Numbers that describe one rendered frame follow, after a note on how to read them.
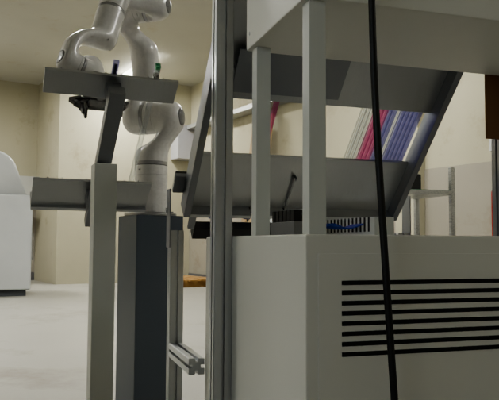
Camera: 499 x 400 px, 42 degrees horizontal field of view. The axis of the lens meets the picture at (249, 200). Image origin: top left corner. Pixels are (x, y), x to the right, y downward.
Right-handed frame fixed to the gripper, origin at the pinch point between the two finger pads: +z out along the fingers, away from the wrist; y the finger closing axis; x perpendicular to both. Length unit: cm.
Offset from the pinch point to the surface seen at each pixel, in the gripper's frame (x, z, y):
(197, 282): 481, -473, 250
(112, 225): 20.0, 25.0, 1.8
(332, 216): 19, 20, 71
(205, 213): 21.5, 16.8, 30.6
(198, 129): -6.0, 16.9, 22.5
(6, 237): 382, -441, 2
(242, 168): 6.5, 15.0, 38.9
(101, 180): 10.7, 17.8, -1.3
